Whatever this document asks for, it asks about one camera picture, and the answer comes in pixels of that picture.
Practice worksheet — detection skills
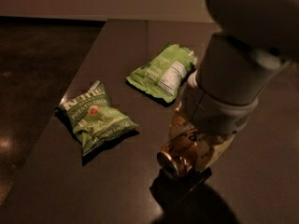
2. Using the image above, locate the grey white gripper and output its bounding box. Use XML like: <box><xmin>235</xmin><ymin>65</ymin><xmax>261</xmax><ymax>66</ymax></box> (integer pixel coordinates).
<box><xmin>169</xmin><ymin>72</ymin><xmax>258</xmax><ymax>173</ymax></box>

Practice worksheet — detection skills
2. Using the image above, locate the orange soda can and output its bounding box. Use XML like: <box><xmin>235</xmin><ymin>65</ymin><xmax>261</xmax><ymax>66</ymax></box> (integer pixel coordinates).
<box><xmin>157</xmin><ymin>128</ymin><xmax>198</xmax><ymax>179</ymax></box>

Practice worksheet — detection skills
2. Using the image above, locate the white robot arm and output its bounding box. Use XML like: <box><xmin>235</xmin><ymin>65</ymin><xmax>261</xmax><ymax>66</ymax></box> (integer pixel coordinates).
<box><xmin>157</xmin><ymin>0</ymin><xmax>299</xmax><ymax>177</ymax></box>

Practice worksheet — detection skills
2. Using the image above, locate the green chip bag back side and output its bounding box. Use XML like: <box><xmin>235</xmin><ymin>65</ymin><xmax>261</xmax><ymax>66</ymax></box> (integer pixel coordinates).
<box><xmin>126</xmin><ymin>44</ymin><xmax>197</xmax><ymax>104</ymax></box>

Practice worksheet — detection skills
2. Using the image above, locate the green Kettle jalapeno chip bag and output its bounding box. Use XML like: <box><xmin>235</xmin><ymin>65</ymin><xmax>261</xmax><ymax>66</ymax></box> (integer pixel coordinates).
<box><xmin>57</xmin><ymin>81</ymin><xmax>138</xmax><ymax>156</ymax></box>

